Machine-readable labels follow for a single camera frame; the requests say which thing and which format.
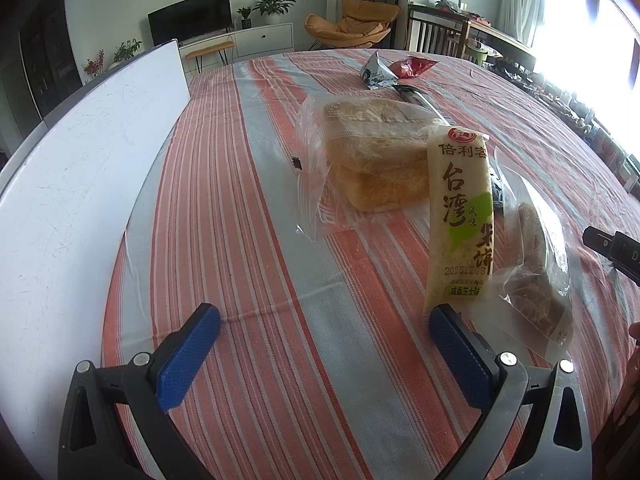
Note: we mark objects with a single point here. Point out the black display cabinet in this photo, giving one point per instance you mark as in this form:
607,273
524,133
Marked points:
50,55

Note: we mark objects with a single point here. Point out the small black snack packet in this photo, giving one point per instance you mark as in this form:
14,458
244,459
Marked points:
497,191

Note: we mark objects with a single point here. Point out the small potted plant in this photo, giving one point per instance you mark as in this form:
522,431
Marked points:
244,17

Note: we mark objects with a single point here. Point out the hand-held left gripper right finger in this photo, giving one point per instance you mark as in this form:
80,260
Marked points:
460,360

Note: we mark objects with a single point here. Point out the red snack packet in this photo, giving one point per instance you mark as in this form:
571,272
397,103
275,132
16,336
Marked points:
412,66

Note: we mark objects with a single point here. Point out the person's right hand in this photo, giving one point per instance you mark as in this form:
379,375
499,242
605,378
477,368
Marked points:
635,331

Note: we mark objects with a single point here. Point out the large leafy potted plant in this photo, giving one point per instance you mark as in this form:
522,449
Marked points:
272,7

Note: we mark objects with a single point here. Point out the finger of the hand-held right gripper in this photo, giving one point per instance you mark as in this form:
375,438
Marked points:
602,242

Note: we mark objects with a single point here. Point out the white board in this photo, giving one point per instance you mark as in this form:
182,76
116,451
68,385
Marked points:
75,185

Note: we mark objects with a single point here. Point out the black television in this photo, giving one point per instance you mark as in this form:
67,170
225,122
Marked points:
190,17

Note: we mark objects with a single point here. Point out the cluster of bottles and jars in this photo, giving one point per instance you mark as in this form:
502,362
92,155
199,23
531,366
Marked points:
565,102

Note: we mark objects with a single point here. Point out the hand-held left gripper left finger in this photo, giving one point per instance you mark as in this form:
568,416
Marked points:
187,355

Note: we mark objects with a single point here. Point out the clear packet of floss bread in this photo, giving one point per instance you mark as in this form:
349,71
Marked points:
370,160

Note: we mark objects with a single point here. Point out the plant in white vase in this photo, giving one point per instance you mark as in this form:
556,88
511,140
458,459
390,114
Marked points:
127,51

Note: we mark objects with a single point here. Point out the green stool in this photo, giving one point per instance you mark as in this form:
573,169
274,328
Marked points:
481,54

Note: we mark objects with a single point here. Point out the orange lounge chair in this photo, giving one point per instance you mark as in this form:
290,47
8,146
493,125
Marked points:
350,25

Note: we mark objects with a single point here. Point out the clear packet with black top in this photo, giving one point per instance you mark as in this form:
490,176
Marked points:
415,97

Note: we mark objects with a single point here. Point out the dark wooden side table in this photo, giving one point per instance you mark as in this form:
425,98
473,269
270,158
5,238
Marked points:
430,27

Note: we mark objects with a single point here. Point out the large clear printed bread packet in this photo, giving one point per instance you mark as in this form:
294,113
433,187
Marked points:
535,270

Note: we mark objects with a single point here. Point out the window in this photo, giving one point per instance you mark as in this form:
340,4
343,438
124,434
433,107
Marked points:
590,15

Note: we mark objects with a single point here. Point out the white television cabinet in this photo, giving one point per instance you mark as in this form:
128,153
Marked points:
265,37

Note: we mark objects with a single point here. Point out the white blue triangular snack packet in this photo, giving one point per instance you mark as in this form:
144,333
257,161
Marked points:
375,72

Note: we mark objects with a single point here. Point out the wooden bench stool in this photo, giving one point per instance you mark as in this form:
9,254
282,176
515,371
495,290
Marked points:
210,50

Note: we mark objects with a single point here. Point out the yellow rice cracker packet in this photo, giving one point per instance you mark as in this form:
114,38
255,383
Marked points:
460,220

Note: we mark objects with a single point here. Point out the red flower plant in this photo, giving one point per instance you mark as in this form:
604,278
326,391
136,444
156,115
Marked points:
93,65

